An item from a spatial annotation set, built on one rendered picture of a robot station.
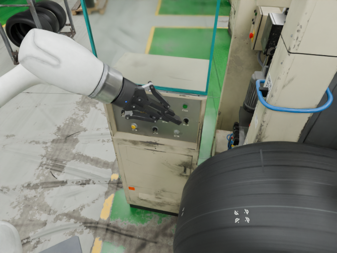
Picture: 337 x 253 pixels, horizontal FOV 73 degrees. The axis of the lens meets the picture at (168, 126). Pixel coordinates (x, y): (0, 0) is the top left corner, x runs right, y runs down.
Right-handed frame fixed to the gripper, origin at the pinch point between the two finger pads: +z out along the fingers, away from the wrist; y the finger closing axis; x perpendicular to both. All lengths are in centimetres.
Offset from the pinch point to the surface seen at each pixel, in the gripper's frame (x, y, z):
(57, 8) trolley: -411, 106, -5
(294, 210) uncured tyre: 37.9, -11.9, 6.4
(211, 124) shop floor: -131, 47, 168
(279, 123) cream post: 11.9, -19.8, 23.6
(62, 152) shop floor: -137, 162, 36
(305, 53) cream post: 10.9, -36.0, 8.3
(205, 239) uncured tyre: 34.4, 7.1, 2.1
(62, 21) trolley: -406, 120, 10
